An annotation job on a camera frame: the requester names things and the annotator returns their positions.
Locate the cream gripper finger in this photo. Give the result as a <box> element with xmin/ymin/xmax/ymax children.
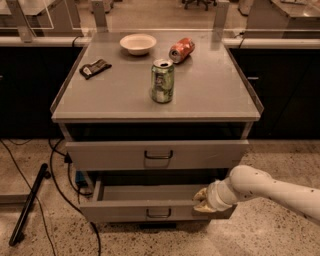
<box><xmin>193</xmin><ymin>204</ymin><xmax>214</xmax><ymax>213</ymax></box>
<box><xmin>193</xmin><ymin>188</ymin><xmax>207</xmax><ymax>202</ymax></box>

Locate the grey drawer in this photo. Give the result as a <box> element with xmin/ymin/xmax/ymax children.
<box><xmin>80</xmin><ymin>179</ymin><xmax>235</xmax><ymax>223</ymax></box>
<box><xmin>66</xmin><ymin>140</ymin><xmax>249</xmax><ymax>171</ymax></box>

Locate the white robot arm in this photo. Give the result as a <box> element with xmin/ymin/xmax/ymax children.
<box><xmin>193</xmin><ymin>165</ymin><xmax>320</xmax><ymax>224</ymax></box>

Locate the grey top drawer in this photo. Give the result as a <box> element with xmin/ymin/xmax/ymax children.
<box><xmin>66</xmin><ymin>140</ymin><xmax>249</xmax><ymax>171</ymax></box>

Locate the grey drawer cabinet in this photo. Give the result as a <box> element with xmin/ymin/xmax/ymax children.
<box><xmin>51</xmin><ymin>31</ymin><xmax>263</xmax><ymax>223</ymax></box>

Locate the blue plug box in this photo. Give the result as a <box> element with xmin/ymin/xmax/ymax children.
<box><xmin>75</xmin><ymin>171</ymin><xmax>88</xmax><ymax>188</ymax></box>

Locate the green soda can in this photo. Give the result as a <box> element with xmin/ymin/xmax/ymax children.
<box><xmin>151</xmin><ymin>59</ymin><xmax>174</xmax><ymax>103</ymax></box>

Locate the orange soda can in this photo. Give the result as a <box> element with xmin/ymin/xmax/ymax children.
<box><xmin>169</xmin><ymin>38</ymin><xmax>195</xmax><ymax>64</ymax></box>

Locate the white bowl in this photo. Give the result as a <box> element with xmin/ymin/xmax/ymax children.
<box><xmin>120</xmin><ymin>34</ymin><xmax>157</xmax><ymax>56</ymax></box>

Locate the dark snack wrapper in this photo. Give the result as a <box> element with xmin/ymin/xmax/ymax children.
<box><xmin>79</xmin><ymin>59</ymin><xmax>112</xmax><ymax>80</ymax></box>

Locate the black bar on floor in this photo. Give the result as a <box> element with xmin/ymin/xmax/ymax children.
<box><xmin>9</xmin><ymin>163</ymin><xmax>49</xmax><ymax>246</ymax></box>

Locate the office chair base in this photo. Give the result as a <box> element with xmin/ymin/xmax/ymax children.
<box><xmin>181</xmin><ymin>0</ymin><xmax>217</xmax><ymax>11</ymax></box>

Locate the white horizontal rail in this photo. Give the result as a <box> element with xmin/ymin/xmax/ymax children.
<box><xmin>0</xmin><ymin>37</ymin><xmax>320</xmax><ymax>49</ymax></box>

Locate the black cable near cabinet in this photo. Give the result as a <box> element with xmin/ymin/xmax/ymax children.
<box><xmin>48</xmin><ymin>138</ymin><xmax>102</xmax><ymax>256</ymax></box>

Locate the black floor cable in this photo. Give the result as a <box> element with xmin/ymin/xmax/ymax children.
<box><xmin>0</xmin><ymin>138</ymin><xmax>58</xmax><ymax>256</ymax></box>

